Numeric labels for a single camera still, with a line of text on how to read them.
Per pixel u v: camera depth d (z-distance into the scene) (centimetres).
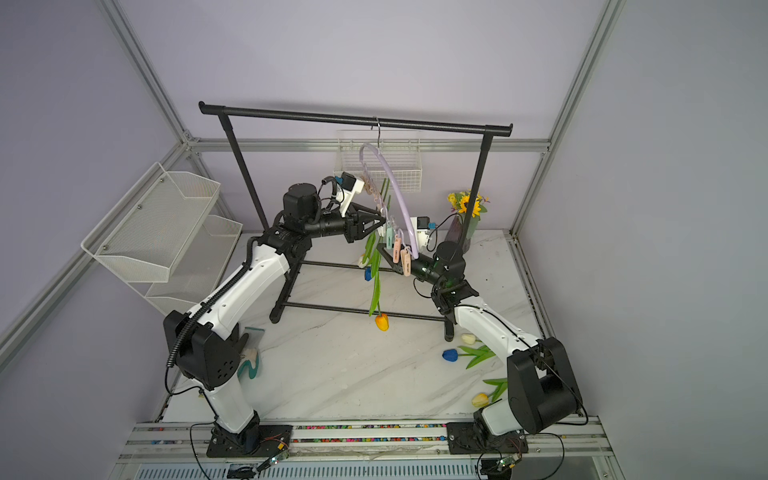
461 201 93
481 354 88
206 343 44
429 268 67
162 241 84
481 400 79
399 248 64
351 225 64
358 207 69
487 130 55
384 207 75
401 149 95
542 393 43
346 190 62
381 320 74
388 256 73
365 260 90
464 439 73
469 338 90
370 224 70
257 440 71
